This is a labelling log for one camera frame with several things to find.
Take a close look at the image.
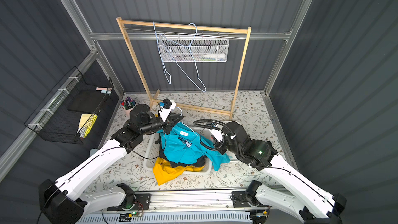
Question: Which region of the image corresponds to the blue wire hanger black shirt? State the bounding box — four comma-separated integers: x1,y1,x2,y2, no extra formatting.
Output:
155,22,207,93

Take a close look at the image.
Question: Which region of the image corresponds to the teal t-shirt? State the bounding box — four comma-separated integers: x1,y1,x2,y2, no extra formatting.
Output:
158,122,230,171

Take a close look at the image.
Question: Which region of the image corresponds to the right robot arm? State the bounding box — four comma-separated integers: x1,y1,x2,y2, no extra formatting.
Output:
193,119,347,224

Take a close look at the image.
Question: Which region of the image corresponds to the white tube in mesh basket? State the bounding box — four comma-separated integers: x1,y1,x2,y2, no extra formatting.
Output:
201,54,227,62

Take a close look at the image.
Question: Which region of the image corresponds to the black t-shirt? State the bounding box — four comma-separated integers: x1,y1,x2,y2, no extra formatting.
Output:
157,139,207,168

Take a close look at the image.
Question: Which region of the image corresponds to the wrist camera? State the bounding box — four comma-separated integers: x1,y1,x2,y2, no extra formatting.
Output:
158,99,177,122
207,123,224,144

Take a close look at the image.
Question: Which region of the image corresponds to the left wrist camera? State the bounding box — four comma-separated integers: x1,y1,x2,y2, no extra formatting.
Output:
158,99,177,122

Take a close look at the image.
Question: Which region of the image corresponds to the white perforated laundry basket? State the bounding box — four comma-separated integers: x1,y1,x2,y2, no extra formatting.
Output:
143,133,212,175

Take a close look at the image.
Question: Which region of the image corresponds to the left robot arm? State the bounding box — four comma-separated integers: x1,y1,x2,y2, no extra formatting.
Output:
38,99,184,224

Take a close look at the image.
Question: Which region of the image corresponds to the black wire wall basket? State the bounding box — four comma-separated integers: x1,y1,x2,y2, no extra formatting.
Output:
24,67,114,145

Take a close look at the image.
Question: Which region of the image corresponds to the yellow notepad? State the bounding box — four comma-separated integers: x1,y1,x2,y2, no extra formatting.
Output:
77,114,98,139

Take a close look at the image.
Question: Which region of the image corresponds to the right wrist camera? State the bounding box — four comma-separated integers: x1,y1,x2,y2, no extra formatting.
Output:
207,123,224,144

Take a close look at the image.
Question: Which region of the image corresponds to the black notebook in wall basket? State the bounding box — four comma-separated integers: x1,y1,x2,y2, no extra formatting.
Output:
67,90,109,114

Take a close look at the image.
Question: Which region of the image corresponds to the white wire mesh basket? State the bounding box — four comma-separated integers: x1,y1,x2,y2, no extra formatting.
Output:
159,36,230,63

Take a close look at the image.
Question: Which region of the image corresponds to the wooden clothes rack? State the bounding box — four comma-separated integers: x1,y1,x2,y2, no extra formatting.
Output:
116,17,252,120

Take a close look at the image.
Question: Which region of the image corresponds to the yellow t-shirt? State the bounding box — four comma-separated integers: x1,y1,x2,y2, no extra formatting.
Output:
152,158,204,186

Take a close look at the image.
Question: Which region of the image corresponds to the pink pen cup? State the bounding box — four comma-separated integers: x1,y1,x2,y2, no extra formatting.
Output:
121,96,136,117

